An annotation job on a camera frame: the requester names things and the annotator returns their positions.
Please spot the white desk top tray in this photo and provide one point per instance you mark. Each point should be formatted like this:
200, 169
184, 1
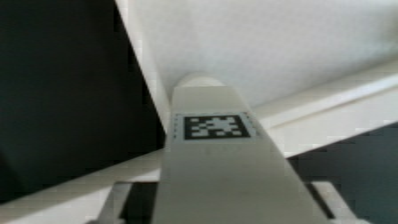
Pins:
305, 52

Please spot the white L-shaped corner guide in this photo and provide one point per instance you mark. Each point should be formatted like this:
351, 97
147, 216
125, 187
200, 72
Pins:
342, 144

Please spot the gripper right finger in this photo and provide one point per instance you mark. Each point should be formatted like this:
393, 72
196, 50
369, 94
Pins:
337, 206

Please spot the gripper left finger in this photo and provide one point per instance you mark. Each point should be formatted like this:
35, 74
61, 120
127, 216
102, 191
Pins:
129, 204

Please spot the white desk leg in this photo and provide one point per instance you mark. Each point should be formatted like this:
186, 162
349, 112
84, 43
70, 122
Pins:
228, 182

